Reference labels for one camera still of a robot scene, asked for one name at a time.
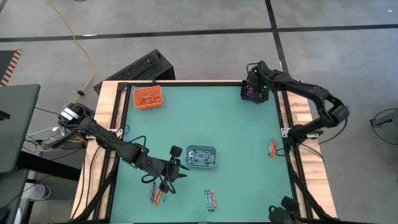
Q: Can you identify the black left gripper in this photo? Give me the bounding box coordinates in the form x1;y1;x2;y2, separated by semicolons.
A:
146;157;190;194

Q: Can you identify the clear centre tray with screws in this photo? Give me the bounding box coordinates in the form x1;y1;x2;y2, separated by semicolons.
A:
184;144;218;169

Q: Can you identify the black plastic basket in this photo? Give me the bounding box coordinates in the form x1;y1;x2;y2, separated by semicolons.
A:
241;80;270;105

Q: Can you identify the orange plastic basket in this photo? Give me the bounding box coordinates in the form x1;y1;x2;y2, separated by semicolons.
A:
133;85;164;110

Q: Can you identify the grey stand foot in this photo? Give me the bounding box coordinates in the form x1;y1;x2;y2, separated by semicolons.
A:
369;109;398;128

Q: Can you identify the black floor beam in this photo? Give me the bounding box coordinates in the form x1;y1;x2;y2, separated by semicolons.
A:
17;151;82;182

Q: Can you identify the white plastic bottle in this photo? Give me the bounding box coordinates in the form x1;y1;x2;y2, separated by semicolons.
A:
21;182;52;201

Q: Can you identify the grey cabinet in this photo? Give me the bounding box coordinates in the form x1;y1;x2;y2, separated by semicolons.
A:
0;169;30;224

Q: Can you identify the grey desk top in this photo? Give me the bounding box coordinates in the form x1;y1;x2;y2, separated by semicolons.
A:
0;83;41;174

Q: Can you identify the striped black floor mat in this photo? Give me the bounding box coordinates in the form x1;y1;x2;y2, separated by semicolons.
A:
0;49;23;87

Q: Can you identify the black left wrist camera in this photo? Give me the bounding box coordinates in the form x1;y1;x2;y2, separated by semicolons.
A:
169;145;183;160

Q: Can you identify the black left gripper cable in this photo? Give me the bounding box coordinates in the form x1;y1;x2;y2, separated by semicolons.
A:
124;135;177;195

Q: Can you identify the wooden table frame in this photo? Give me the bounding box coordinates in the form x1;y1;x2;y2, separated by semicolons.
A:
70;80;339;224

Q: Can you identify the black cable bundle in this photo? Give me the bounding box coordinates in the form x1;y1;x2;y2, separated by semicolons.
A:
24;126;90;150

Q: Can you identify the yellow cable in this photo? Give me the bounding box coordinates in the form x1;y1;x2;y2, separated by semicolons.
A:
46;0;95;144

